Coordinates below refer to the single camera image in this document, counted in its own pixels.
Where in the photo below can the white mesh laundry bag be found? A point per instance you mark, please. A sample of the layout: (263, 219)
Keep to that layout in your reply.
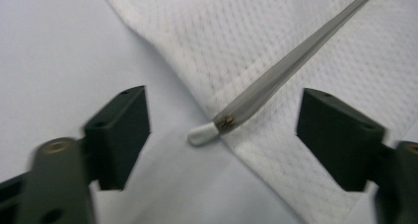
(263, 69)

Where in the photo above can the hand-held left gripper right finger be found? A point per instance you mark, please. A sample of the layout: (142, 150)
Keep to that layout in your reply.
(338, 141)

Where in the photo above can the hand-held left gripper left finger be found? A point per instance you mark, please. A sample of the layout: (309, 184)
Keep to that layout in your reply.
(118, 135)

